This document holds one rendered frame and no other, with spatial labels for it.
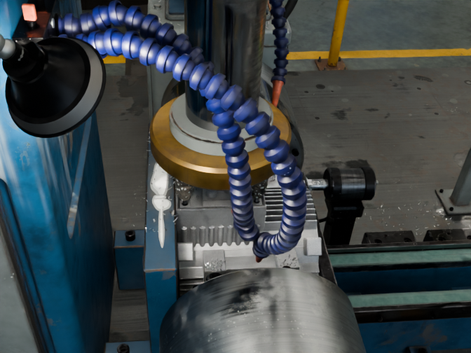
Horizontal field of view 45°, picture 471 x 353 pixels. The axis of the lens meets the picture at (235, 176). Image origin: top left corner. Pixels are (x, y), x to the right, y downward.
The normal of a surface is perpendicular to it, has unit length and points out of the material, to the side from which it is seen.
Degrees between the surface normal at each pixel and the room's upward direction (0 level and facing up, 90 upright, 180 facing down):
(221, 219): 90
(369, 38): 0
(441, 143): 0
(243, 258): 0
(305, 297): 21
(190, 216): 90
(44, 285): 90
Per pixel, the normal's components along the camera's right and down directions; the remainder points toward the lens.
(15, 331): 0.10, 0.66
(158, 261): 0.05, -0.76
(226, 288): -0.31, -0.70
